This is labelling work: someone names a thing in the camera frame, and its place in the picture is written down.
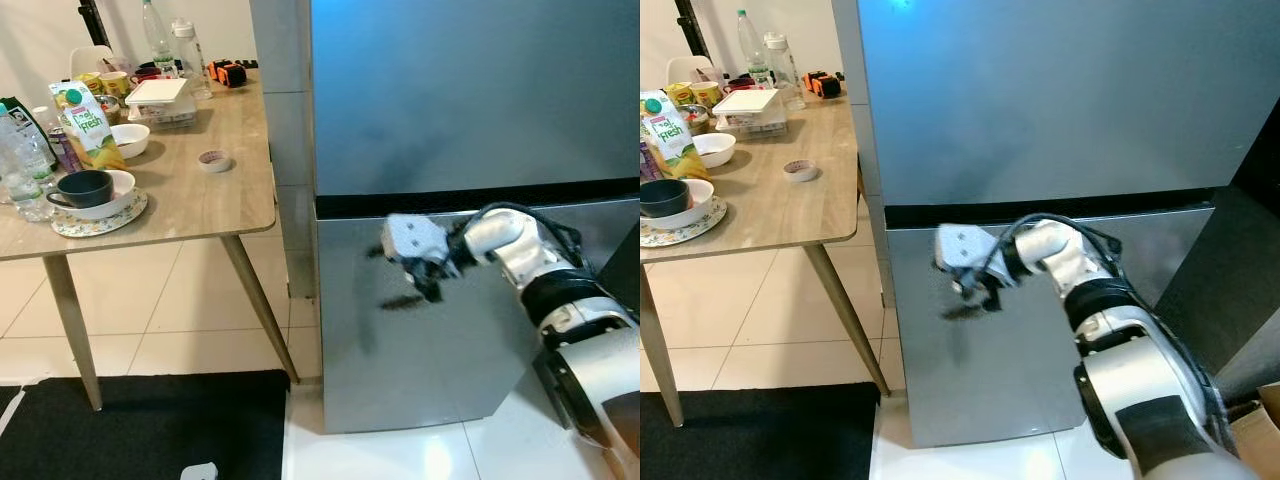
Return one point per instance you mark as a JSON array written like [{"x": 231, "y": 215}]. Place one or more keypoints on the mango juice carton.
[
  {"x": 675, "y": 140},
  {"x": 88, "y": 130}
]

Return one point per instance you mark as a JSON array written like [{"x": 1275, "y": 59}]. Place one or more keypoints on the black tripod pole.
[
  {"x": 93, "y": 20},
  {"x": 692, "y": 25}
]

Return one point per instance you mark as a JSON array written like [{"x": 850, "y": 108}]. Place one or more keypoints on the white square lidded container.
[
  {"x": 748, "y": 102},
  {"x": 158, "y": 93}
]

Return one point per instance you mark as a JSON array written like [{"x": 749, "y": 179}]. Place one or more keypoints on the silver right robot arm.
[
  {"x": 1140, "y": 380},
  {"x": 590, "y": 360}
]

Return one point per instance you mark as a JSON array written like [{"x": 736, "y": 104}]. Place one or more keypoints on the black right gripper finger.
[
  {"x": 383, "y": 250},
  {"x": 412, "y": 300},
  {"x": 936, "y": 263},
  {"x": 966, "y": 312}
]

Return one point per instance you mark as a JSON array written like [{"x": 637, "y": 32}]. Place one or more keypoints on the tall green cap bottle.
[
  {"x": 753, "y": 50},
  {"x": 156, "y": 40}
]

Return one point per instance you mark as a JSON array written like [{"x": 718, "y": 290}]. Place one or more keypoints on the patterned plate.
[
  {"x": 130, "y": 220},
  {"x": 712, "y": 232}
]

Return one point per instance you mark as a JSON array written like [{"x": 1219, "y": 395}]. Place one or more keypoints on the small glass jar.
[
  {"x": 696, "y": 120},
  {"x": 109, "y": 110}
]

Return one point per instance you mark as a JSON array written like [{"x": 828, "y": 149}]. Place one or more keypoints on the black floor mat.
[
  {"x": 760, "y": 435},
  {"x": 150, "y": 430}
]

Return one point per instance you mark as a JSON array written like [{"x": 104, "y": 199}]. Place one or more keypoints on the yellow cup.
[
  {"x": 91, "y": 84},
  {"x": 115, "y": 84},
  {"x": 706, "y": 94},
  {"x": 679, "y": 94}
]

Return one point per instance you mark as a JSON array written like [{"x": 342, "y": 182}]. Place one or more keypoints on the clear bottle with white lid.
[
  {"x": 192, "y": 65},
  {"x": 785, "y": 78}
]

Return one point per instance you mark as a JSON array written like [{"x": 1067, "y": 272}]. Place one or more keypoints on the large open cardboard box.
[{"x": 1260, "y": 440}]

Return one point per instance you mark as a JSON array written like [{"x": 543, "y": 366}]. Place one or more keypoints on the white plastic chair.
[
  {"x": 688, "y": 68},
  {"x": 90, "y": 60}
]

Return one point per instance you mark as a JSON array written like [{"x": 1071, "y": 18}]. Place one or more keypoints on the light wooden table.
[
  {"x": 190, "y": 195},
  {"x": 780, "y": 205}
]

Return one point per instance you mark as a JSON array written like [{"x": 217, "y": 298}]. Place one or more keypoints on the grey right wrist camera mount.
[
  {"x": 965, "y": 248},
  {"x": 412, "y": 240}
]

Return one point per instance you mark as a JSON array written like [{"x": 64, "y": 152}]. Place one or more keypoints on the purple drink can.
[
  {"x": 648, "y": 162},
  {"x": 66, "y": 152}
]

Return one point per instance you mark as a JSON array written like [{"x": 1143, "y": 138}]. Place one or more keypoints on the dark blue mug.
[
  {"x": 665, "y": 198},
  {"x": 85, "y": 188}
]

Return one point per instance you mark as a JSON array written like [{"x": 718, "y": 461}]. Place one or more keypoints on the small white bowl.
[
  {"x": 130, "y": 142},
  {"x": 715, "y": 150}
]

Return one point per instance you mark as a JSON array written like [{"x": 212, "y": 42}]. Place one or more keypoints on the silver fridge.
[
  {"x": 1040, "y": 100},
  {"x": 470, "y": 100}
]

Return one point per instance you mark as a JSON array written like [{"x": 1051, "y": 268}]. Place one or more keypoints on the orange and black device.
[
  {"x": 822, "y": 84},
  {"x": 228, "y": 74}
]

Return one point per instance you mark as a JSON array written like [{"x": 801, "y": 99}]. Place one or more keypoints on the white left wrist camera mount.
[{"x": 200, "y": 472}]

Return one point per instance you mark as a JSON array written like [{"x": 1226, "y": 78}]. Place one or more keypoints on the tiny white dish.
[
  {"x": 214, "y": 161},
  {"x": 800, "y": 171}
]

